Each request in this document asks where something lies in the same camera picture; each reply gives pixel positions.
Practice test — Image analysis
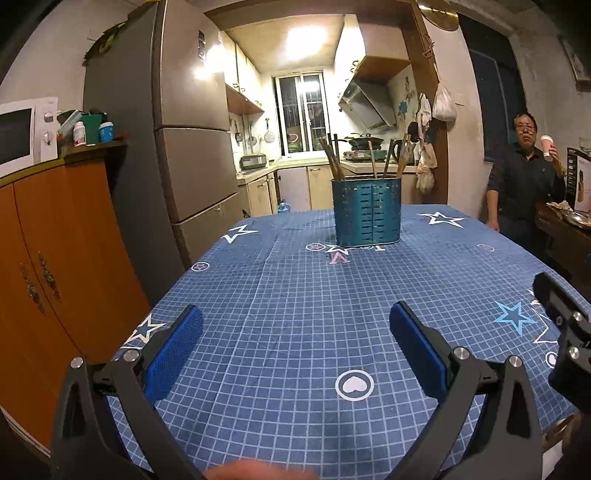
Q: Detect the white plastic bag hanging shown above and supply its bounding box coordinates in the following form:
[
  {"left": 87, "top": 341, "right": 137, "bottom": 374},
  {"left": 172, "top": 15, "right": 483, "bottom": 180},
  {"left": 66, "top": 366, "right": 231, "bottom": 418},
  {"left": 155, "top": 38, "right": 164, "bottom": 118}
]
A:
[{"left": 432, "top": 83, "right": 458, "bottom": 123}]

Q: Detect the black wok pan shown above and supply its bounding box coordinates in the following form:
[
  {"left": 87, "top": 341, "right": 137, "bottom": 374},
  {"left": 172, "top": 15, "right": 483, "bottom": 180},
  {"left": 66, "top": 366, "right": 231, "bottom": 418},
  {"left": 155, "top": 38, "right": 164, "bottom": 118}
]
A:
[{"left": 342, "top": 134, "right": 384, "bottom": 150}]

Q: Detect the toaster oven on counter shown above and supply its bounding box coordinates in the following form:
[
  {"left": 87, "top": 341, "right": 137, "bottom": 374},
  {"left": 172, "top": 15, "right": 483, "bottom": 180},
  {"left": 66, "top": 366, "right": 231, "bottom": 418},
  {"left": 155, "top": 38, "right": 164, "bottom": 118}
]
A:
[{"left": 239, "top": 153, "right": 267, "bottom": 171}]

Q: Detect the dark wooden side table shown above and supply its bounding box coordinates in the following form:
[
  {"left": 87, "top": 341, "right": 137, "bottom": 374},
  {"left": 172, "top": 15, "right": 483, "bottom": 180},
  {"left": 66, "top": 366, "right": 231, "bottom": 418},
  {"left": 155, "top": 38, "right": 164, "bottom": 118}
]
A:
[{"left": 535, "top": 203, "right": 591, "bottom": 298}]

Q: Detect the white microwave oven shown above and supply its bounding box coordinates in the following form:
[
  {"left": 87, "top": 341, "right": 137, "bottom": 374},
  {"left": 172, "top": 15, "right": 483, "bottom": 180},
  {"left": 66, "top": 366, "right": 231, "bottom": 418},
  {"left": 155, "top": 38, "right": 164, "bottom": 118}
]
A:
[{"left": 0, "top": 97, "right": 59, "bottom": 177}]

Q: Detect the operator left hand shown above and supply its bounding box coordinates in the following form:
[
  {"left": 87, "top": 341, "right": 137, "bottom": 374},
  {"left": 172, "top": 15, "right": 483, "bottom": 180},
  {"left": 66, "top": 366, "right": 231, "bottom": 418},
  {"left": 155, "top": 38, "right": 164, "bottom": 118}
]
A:
[{"left": 204, "top": 459, "right": 318, "bottom": 480}]

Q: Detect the green box on cabinet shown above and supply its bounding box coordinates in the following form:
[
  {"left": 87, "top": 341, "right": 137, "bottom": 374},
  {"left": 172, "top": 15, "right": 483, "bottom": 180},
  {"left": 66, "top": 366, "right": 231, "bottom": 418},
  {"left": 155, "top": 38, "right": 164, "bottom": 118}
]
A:
[{"left": 81, "top": 113, "right": 102, "bottom": 145}]

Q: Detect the blue lidded cup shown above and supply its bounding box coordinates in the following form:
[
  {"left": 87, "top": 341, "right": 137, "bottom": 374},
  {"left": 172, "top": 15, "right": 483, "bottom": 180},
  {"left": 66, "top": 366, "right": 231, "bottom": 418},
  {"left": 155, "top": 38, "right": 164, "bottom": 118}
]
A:
[{"left": 99, "top": 121, "right": 114, "bottom": 143}]

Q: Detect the silver refrigerator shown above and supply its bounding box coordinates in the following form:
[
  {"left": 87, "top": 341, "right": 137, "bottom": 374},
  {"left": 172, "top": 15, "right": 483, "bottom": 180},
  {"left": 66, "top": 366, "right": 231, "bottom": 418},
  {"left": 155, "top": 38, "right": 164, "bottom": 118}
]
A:
[{"left": 83, "top": 1, "right": 242, "bottom": 304}]

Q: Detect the blue water bottle on floor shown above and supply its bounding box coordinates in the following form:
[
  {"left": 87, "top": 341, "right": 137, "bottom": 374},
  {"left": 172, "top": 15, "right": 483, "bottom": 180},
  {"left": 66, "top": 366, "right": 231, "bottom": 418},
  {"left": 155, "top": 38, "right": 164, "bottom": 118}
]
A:
[{"left": 277, "top": 200, "right": 290, "bottom": 214}]

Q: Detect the kitchen window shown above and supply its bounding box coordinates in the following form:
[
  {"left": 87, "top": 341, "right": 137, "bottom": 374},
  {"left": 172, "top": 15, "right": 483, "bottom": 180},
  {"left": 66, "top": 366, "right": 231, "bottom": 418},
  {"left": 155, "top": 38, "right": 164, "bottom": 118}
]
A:
[{"left": 274, "top": 71, "right": 329, "bottom": 157}]

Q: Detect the wooden chopstick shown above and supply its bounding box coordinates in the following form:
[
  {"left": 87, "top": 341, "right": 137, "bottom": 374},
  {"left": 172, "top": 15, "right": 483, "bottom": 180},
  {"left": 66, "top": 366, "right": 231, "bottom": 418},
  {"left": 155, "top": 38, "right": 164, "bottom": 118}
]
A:
[
  {"left": 368, "top": 140, "right": 378, "bottom": 179},
  {"left": 327, "top": 133, "right": 346, "bottom": 180},
  {"left": 332, "top": 133, "right": 345, "bottom": 180},
  {"left": 397, "top": 134, "right": 410, "bottom": 178},
  {"left": 383, "top": 139, "right": 396, "bottom": 178},
  {"left": 318, "top": 137, "right": 342, "bottom": 181}
]

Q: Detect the seated man in black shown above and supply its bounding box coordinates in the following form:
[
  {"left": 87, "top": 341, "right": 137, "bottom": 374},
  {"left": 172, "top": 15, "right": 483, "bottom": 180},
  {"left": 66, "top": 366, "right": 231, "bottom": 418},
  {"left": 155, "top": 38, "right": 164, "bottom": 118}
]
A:
[{"left": 486, "top": 112, "right": 566, "bottom": 256}]

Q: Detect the range hood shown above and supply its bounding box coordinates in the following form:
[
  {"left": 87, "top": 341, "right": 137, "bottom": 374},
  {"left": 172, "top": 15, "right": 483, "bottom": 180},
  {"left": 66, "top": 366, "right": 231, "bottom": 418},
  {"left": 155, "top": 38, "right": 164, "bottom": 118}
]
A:
[{"left": 339, "top": 56, "right": 411, "bottom": 130}]

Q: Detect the orange wooden cabinet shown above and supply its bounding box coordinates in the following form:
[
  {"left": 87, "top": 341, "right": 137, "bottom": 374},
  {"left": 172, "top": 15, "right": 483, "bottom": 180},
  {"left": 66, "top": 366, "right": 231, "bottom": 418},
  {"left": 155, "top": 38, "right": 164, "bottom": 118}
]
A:
[{"left": 1, "top": 141, "right": 149, "bottom": 452}]

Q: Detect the gas stove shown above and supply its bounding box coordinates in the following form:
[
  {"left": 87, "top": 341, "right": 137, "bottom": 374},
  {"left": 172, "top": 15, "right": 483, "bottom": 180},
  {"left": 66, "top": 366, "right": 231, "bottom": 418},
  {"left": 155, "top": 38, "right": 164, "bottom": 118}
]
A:
[{"left": 344, "top": 149, "right": 387, "bottom": 162}]

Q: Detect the white paper cup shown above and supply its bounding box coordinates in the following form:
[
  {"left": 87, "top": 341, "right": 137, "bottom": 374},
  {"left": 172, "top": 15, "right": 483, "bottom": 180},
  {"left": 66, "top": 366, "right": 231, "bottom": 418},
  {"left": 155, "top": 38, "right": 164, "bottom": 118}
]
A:
[{"left": 540, "top": 135, "right": 554, "bottom": 162}]

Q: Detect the white medicine bottle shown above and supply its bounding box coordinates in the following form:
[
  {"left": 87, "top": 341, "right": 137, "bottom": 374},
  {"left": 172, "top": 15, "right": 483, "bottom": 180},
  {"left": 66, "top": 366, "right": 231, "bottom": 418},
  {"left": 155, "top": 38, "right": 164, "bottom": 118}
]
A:
[{"left": 72, "top": 121, "right": 87, "bottom": 147}]

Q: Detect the teal perforated utensil holder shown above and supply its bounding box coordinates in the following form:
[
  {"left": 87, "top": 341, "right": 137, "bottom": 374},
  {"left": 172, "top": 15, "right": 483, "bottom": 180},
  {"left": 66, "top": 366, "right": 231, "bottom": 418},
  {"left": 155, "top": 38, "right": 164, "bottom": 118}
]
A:
[{"left": 332, "top": 177, "right": 402, "bottom": 247}]

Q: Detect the blue star grid tablecloth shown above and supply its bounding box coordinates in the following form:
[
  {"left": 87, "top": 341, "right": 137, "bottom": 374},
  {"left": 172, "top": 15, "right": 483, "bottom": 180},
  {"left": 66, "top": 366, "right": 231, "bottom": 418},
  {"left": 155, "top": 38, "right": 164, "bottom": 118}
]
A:
[{"left": 125, "top": 205, "right": 572, "bottom": 479}]

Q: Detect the electric kettle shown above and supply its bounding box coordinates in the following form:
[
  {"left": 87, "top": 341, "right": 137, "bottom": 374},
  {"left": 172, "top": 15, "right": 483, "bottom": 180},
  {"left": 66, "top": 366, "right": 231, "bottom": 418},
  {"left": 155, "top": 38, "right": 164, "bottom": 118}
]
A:
[{"left": 391, "top": 139, "right": 407, "bottom": 163}]

